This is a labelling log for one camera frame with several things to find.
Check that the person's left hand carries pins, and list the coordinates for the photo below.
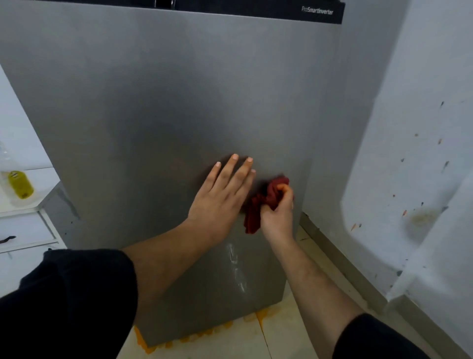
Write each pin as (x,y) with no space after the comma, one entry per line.
(218,207)

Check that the person's right hand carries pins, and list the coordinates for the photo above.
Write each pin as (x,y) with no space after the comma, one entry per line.
(279,218)

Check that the red cloth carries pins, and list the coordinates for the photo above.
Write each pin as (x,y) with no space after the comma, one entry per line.
(255,218)

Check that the silver refrigerator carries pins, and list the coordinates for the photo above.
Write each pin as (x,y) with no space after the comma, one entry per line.
(148,111)

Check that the spray bottle blue nozzle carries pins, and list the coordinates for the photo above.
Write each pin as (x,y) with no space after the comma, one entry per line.
(20,185)

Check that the person's left forearm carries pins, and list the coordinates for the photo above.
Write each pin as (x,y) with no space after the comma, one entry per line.
(74,296)

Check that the person's right forearm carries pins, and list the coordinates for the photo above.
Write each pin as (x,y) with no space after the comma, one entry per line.
(340,314)

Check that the small white marble table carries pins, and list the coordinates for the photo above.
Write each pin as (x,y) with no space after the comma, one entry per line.
(26,225)

